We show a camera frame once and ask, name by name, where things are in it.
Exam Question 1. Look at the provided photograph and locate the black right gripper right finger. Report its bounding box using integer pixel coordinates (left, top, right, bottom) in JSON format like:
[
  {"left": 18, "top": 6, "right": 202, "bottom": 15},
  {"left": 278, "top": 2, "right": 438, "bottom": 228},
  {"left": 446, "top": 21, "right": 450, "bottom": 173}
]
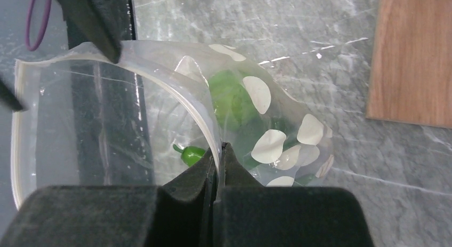
[{"left": 213, "top": 143, "right": 374, "bottom": 246}]

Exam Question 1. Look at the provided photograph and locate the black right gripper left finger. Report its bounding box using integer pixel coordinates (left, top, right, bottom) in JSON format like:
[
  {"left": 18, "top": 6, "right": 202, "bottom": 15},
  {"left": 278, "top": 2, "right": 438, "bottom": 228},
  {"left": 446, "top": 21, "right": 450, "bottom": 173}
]
[{"left": 1, "top": 151, "right": 215, "bottom": 246}]

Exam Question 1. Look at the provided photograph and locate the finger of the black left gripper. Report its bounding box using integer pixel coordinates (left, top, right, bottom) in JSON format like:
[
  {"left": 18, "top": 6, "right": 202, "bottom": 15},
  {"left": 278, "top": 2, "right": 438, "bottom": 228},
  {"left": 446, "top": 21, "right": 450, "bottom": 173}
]
[
  {"left": 1, "top": 78, "right": 25, "bottom": 112},
  {"left": 56, "top": 0, "right": 122, "bottom": 63}
]

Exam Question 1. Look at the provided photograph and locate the clear zip top bag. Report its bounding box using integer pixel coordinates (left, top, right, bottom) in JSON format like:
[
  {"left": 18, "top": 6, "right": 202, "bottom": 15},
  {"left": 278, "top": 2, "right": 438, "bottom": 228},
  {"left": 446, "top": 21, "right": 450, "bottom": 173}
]
[{"left": 11, "top": 41, "right": 334, "bottom": 207}]

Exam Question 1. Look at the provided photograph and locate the green fake chili pepper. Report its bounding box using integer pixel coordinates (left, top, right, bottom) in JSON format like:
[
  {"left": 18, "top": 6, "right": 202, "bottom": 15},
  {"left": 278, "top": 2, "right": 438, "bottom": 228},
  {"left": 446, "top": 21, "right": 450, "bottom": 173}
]
[{"left": 173, "top": 144, "right": 206, "bottom": 167}]

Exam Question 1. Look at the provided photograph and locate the wooden board stand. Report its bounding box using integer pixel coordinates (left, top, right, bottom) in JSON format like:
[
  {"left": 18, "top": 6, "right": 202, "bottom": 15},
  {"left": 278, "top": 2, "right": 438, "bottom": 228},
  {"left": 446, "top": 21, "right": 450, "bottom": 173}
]
[{"left": 366, "top": 0, "right": 451, "bottom": 128}]

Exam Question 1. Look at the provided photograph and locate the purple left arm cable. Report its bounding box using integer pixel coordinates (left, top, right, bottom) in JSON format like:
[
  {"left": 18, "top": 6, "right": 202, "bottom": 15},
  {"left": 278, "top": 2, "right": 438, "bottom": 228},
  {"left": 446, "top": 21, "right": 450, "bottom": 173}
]
[{"left": 25, "top": 0, "right": 53, "bottom": 52}]

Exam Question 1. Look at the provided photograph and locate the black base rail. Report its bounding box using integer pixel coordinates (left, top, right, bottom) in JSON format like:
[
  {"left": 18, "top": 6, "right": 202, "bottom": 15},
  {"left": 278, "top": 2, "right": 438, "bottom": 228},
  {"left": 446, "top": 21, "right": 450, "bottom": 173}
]
[{"left": 65, "top": 0, "right": 156, "bottom": 186}]

